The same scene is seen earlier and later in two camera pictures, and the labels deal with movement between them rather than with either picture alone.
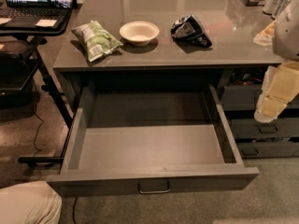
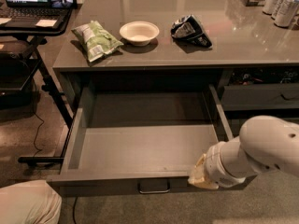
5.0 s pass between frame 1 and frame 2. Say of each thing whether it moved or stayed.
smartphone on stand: stayed
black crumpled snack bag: stayed
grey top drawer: stayed
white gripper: moved
